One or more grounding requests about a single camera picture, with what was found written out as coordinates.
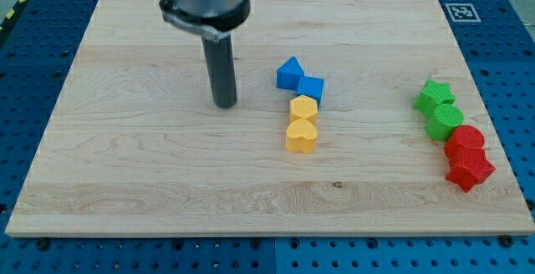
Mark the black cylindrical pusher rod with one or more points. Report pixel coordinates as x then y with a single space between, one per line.
221 72

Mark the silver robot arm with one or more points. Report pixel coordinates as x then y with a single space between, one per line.
213 21

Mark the blue triangle block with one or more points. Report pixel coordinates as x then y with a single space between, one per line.
289 74

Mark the blue cube block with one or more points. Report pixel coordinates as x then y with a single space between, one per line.
312 87

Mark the yellow hexagon block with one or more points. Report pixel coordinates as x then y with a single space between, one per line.
303 107

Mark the yellow heart block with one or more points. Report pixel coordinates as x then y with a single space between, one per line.
301 136

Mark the light wooden board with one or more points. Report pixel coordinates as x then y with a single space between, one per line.
135 146

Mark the green star block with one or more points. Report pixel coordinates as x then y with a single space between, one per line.
433 94

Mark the green cylinder block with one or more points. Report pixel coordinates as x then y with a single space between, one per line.
443 121

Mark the white fiducial marker tag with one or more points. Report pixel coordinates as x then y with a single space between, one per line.
462 13

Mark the red cylinder block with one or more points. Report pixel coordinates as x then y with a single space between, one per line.
464 137

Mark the red star block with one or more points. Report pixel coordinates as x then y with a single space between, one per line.
468 168

